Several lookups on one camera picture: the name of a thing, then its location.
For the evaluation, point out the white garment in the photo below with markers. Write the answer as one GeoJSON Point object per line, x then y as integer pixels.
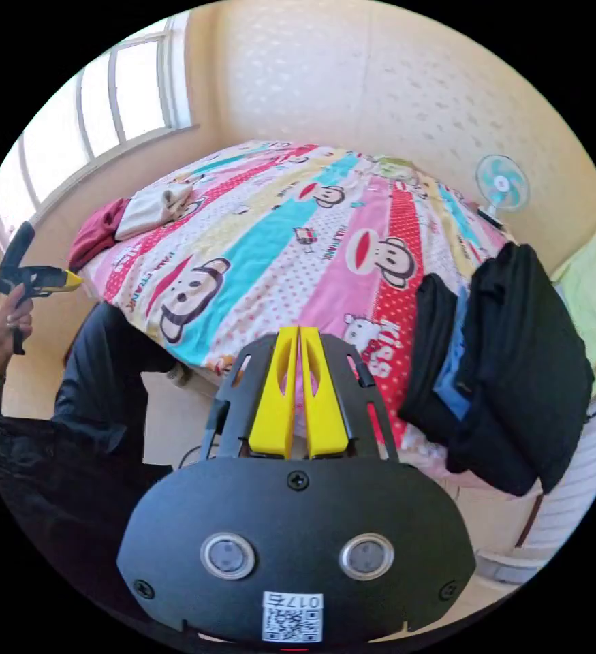
{"type": "Point", "coordinates": [147, 214]}

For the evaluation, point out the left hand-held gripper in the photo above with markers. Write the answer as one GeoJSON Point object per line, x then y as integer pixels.
{"type": "Point", "coordinates": [32, 281]}

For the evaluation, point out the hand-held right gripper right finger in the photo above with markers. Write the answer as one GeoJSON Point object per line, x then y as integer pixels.
{"type": "Point", "coordinates": [323, 414]}

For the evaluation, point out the pile of clothes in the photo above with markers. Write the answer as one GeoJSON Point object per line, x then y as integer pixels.
{"type": "Point", "coordinates": [512, 368]}

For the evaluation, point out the light green cloth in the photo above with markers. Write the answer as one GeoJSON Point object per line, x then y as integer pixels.
{"type": "Point", "coordinates": [594, 296]}

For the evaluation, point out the maroon long sleeve shirt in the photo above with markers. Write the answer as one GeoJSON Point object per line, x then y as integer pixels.
{"type": "Point", "coordinates": [96, 232]}

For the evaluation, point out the person's body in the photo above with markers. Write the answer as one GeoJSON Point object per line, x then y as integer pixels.
{"type": "Point", "coordinates": [73, 460]}

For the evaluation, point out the person's left hand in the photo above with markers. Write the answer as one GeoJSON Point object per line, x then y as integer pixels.
{"type": "Point", "coordinates": [4, 340]}

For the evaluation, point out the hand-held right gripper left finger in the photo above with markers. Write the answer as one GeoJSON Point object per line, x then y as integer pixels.
{"type": "Point", "coordinates": [277, 403]}

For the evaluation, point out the table fan with teal blades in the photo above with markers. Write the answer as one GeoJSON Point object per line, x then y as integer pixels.
{"type": "Point", "coordinates": [502, 184]}

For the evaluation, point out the window with white frame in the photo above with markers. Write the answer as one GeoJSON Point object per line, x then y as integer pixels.
{"type": "Point", "coordinates": [98, 112]}

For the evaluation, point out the bed with cartoon printed sheet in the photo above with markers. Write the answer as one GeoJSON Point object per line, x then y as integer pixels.
{"type": "Point", "coordinates": [287, 240]}

